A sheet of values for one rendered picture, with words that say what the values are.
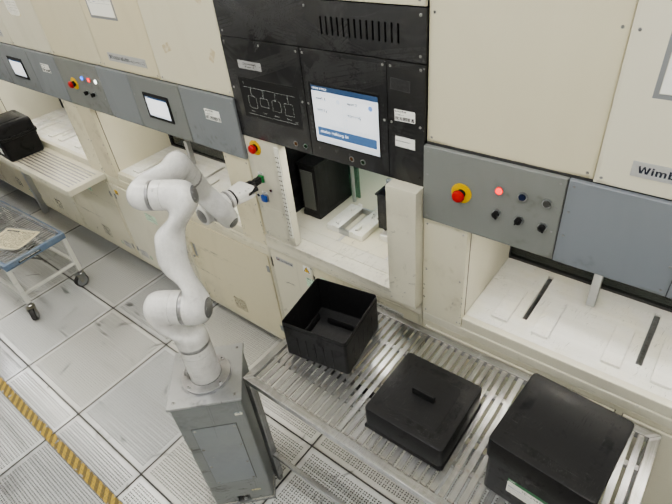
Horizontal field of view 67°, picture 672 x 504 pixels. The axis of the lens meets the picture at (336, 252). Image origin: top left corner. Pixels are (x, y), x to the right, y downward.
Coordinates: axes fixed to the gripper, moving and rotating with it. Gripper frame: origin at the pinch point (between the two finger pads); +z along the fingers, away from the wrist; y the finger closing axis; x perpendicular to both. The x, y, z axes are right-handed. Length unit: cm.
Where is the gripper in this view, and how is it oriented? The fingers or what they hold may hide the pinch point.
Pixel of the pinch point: (256, 181)
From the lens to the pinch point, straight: 226.7
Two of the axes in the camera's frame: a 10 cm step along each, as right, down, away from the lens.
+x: -0.9, -7.8, -6.2
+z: 6.1, -5.3, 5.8
